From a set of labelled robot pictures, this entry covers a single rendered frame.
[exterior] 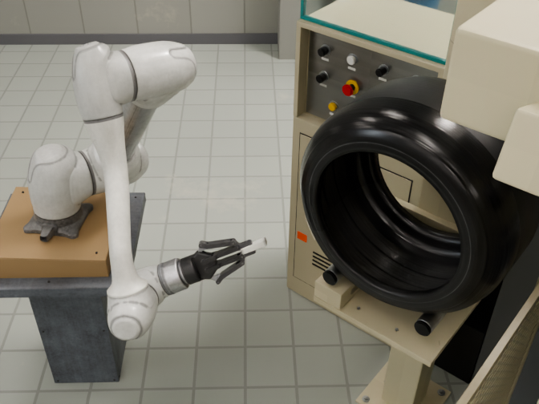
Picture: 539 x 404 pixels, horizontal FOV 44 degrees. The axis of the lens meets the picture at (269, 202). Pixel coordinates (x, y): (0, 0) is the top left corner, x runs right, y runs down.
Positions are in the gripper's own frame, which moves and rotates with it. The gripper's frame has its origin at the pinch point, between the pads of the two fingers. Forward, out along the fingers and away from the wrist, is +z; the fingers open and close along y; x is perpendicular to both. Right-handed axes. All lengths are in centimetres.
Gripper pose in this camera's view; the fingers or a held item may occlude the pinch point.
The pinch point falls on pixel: (253, 245)
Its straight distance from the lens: 175.4
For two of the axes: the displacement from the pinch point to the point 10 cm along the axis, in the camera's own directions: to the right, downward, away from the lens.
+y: 3.8, 8.8, 2.9
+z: 9.2, -3.6, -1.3
